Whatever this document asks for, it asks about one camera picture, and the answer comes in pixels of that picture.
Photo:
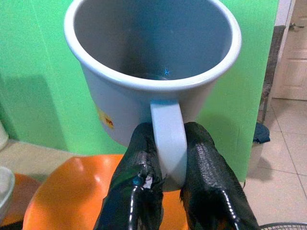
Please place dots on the light blue plastic mug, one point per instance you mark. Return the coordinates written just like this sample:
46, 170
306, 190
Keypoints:
153, 48

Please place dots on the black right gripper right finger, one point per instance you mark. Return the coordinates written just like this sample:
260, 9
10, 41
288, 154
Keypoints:
211, 172

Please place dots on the cream wooden door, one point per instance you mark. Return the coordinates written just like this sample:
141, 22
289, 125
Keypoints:
291, 52

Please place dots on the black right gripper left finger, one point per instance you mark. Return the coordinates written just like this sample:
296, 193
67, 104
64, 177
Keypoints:
134, 167

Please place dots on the white plastic container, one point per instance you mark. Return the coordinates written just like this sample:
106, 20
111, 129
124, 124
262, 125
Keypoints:
4, 189

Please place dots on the dark blue cloth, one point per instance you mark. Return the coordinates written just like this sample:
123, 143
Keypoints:
261, 133

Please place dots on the black fan grille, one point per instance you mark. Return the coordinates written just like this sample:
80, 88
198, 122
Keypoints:
285, 226

